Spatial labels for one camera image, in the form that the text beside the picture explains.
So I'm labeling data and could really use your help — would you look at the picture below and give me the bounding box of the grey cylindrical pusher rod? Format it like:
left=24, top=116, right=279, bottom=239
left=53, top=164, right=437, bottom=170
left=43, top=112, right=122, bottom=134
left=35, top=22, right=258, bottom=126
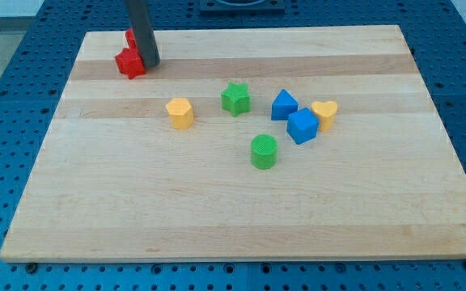
left=125, top=0, right=160, bottom=68

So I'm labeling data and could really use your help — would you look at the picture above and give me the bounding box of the red star block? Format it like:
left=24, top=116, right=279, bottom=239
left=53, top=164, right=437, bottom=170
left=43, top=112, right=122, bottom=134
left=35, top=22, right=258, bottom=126
left=115, top=48, right=146, bottom=79

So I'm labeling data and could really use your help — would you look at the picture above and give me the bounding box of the green star block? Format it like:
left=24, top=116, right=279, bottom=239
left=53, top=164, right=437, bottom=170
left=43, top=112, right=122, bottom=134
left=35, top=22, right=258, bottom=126
left=221, top=82, right=251, bottom=117

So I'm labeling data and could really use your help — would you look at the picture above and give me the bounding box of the red block behind rod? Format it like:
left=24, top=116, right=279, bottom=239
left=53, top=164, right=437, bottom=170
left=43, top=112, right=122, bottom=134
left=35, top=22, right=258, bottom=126
left=125, top=28, right=137, bottom=49

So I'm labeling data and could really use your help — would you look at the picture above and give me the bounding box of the yellow hexagon block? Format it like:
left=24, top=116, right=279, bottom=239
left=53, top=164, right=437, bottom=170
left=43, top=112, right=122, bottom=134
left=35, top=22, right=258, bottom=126
left=165, top=98, right=194, bottom=129

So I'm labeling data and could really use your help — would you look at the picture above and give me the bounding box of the blue triangle block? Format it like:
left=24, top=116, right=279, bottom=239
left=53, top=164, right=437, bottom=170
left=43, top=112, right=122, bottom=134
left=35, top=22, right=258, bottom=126
left=271, top=89, right=299, bottom=120

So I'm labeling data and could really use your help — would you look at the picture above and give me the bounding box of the green cylinder block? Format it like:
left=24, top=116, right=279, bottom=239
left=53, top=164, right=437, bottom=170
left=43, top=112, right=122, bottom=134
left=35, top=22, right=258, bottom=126
left=251, top=134, right=278, bottom=170

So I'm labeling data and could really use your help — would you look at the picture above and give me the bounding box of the blue cube block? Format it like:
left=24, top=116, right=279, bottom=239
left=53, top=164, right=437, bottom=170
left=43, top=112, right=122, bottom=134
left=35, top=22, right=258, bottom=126
left=286, top=108, right=320, bottom=145

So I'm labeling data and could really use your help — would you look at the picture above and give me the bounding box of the light wooden board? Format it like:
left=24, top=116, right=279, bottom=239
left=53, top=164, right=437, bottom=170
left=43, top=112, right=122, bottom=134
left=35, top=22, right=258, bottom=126
left=0, top=25, right=466, bottom=263

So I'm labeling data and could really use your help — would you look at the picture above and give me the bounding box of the yellow heart block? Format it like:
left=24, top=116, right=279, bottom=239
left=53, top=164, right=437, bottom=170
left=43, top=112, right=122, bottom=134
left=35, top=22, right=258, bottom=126
left=311, top=100, right=338, bottom=132

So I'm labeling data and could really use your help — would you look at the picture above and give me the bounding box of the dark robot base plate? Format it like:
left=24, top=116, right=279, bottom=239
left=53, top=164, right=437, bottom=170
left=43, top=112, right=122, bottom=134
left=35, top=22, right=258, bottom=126
left=197, top=0, right=286, bottom=13

